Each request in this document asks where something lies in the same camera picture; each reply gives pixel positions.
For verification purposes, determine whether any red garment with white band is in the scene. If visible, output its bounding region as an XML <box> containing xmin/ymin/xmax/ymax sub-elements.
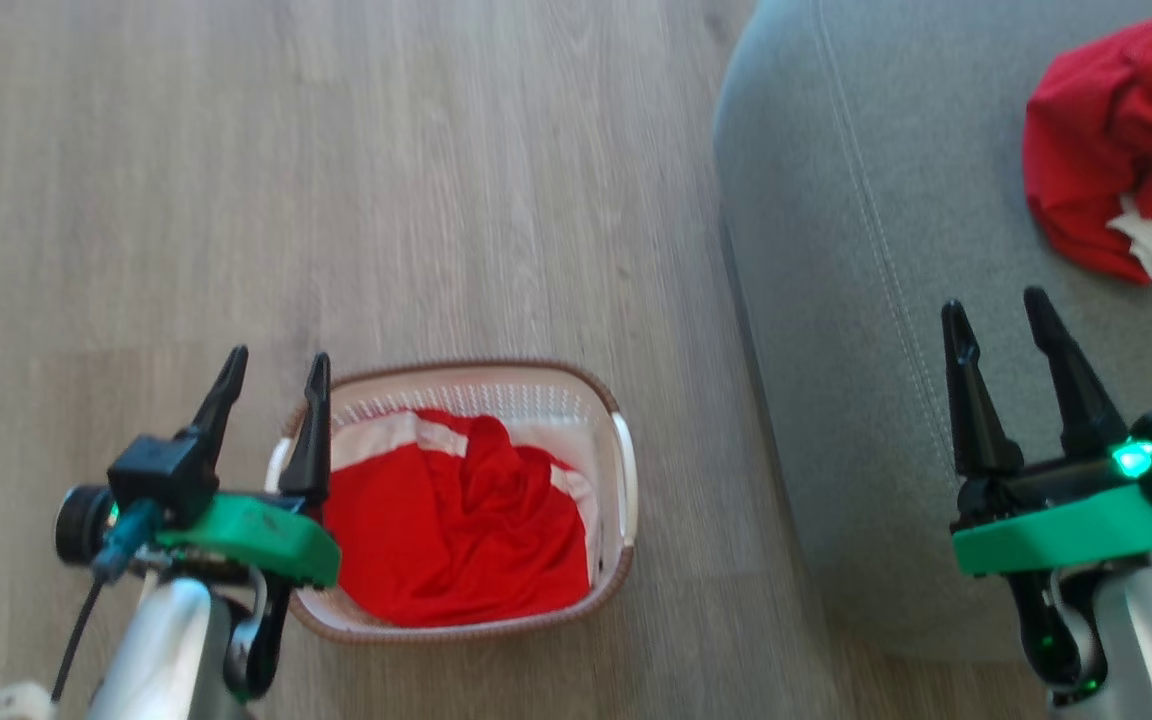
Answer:
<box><xmin>321</xmin><ymin>407</ymin><xmax>602</xmax><ymax>629</ymax></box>

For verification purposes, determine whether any black cable with blue plug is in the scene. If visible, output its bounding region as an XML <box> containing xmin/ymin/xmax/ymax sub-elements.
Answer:
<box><xmin>49</xmin><ymin>498</ymin><xmax>165</xmax><ymax>703</ymax></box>

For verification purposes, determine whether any red shirt with white sleeve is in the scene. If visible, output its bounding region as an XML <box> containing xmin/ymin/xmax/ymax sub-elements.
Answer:
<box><xmin>1022</xmin><ymin>15</ymin><xmax>1152</xmax><ymax>288</ymax></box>

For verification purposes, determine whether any grey sofa seat with stitching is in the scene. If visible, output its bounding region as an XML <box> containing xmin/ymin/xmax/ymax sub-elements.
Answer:
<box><xmin>714</xmin><ymin>0</ymin><xmax>1152</xmax><ymax>661</ymax></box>

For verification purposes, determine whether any white rounded plastic part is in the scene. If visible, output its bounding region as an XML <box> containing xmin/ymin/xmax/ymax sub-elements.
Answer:
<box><xmin>0</xmin><ymin>680</ymin><xmax>59</xmax><ymax>720</ymax></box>

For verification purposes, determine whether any beige plastic laundry basket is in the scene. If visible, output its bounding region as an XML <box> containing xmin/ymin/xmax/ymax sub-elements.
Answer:
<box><xmin>266</xmin><ymin>358</ymin><xmax>640</xmax><ymax>644</ymax></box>

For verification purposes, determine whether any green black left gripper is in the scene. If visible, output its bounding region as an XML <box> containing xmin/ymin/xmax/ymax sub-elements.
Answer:
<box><xmin>141</xmin><ymin>345</ymin><xmax>343</xmax><ymax>591</ymax></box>

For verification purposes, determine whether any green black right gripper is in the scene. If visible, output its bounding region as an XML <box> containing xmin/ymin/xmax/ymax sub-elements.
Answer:
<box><xmin>941</xmin><ymin>287</ymin><xmax>1152</xmax><ymax>578</ymax></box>

